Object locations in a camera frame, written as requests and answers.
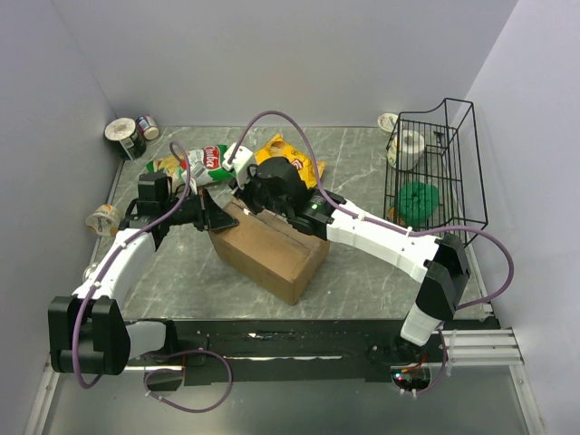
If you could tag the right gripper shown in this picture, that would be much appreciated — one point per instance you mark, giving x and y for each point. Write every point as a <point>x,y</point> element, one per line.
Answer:
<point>244,193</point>

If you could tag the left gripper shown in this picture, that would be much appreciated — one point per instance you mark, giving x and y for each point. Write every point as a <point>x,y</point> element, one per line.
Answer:
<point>214,217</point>

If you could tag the brown cardboard box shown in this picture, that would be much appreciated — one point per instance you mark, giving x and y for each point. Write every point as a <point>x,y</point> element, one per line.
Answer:
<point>270,252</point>

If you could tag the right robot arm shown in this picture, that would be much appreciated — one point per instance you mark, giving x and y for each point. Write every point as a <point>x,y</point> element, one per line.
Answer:
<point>439,264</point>

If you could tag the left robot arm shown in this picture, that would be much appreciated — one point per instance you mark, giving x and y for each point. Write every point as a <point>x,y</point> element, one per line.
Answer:
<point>87,332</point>

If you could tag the yellow Lays chips bag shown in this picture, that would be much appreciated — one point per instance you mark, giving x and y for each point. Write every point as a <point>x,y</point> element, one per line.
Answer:
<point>279,147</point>

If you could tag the green Chuba chips bag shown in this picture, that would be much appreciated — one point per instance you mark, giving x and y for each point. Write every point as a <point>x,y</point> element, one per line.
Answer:
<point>205,166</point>

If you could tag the orange white cup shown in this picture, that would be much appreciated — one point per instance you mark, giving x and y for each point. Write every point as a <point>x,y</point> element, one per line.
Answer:
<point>104,221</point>

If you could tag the dark cup white lid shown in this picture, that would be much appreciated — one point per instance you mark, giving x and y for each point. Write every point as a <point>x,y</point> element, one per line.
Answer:
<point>126,137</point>

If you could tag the blue white can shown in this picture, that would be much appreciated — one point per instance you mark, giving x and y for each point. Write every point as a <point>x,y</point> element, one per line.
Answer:
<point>147,127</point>

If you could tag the white cup behind basket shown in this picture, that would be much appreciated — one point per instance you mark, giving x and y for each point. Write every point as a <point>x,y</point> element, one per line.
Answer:
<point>387,122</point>

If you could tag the white cup in basket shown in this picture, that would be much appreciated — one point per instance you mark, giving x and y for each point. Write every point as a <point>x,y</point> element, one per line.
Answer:
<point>405,150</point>

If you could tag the green object in basket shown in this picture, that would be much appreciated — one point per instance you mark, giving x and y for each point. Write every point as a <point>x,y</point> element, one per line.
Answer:
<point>415,204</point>

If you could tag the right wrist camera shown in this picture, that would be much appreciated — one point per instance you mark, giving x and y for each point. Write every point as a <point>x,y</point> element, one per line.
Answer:
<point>237,161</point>

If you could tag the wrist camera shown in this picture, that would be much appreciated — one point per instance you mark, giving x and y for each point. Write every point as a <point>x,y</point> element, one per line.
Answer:
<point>237,161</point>
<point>154,187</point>

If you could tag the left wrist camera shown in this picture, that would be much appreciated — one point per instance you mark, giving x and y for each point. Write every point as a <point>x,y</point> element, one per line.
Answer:
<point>154,187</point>

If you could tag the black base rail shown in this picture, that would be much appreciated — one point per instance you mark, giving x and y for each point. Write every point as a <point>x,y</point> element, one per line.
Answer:
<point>290,350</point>

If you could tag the black wire basket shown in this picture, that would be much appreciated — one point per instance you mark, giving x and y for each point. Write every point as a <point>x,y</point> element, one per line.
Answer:
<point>433,167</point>

